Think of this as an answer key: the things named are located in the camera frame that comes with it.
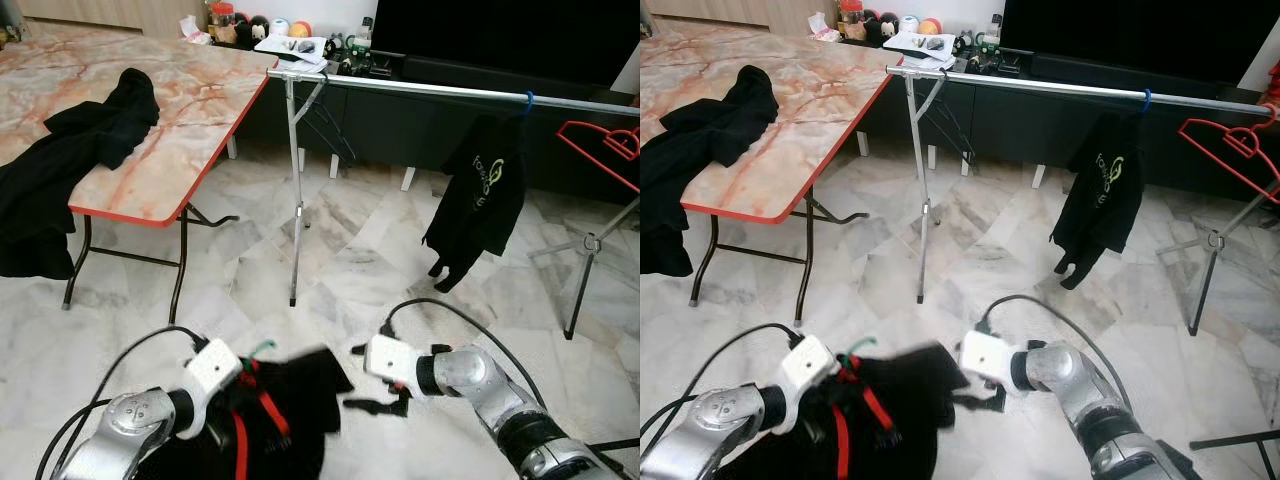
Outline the black garment with red trim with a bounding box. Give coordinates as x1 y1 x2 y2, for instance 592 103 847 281
130 345 356 480
715 342 971 480

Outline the red plastic hanger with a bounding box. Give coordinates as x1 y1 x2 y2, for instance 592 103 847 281
1177 105 1280 206
556 120 641 193

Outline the black t-shirt with green logo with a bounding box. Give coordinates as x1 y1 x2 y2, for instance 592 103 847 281
1050 110 1146 291
422 113 529 294

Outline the black television console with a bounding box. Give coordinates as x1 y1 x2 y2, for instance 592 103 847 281
855 42 1280 201
230 45 641 206

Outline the silver metal clothes rack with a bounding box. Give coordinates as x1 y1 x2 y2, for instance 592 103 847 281
266 66 641 341
885 64 1280 336

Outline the marble-top folding table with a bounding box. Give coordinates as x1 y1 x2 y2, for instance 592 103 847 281
0 20 279 326
640 20 898 326

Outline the black soundbar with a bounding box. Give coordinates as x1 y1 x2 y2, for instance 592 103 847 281
400 55 601 96
1030 52 1231 96

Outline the white paper stack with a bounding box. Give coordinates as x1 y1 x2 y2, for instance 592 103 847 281
880 32 958 71
253 35 331 73

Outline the plain black garment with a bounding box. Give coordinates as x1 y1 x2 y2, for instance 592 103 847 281
640 65 779 278
0 68 161 281

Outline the black flat television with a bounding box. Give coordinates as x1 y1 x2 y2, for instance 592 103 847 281
372 0 641 86
1000 0 1271 83

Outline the beige wooden cabinet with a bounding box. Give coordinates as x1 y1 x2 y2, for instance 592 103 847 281
650 0 836 39
20 0 206 41

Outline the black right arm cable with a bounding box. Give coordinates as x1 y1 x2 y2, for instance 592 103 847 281
380 298 549 411
975 295 1136 401

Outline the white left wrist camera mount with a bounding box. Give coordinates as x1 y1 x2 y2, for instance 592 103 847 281
778 333 839 406
183 338 244 416

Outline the black wire hanger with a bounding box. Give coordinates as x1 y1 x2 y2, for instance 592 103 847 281
305 95 358 163
925 90 976 161

